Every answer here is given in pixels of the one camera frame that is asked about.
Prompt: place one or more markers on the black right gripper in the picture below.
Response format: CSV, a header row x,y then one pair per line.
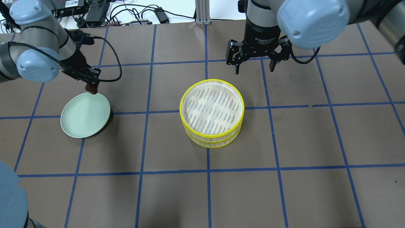
x,y
261,37

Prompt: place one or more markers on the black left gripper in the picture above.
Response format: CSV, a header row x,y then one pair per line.
x,y
78,64

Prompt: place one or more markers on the brown bun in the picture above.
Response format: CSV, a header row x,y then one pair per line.
x,y
91,88

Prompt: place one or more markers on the yellow bamboo steamer layer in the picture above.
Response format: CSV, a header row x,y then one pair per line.
x,y
212,109
214,142

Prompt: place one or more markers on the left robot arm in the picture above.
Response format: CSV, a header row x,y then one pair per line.
x,y
44,47

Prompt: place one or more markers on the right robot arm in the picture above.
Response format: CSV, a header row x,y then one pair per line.
x,y
309,24

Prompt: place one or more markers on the white steamer cloth upper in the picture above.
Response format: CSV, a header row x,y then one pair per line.
x,y
211,109

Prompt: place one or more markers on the light green plate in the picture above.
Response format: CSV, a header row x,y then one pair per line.
x,y
85,115

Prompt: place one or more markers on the black electronics box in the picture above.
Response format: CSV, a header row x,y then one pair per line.
x,y
68,8

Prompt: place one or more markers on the black power adapter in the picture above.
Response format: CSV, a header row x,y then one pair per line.
x,y
161,16

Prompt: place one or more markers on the aluminium frame post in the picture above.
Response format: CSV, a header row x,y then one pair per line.
x,y
202,12

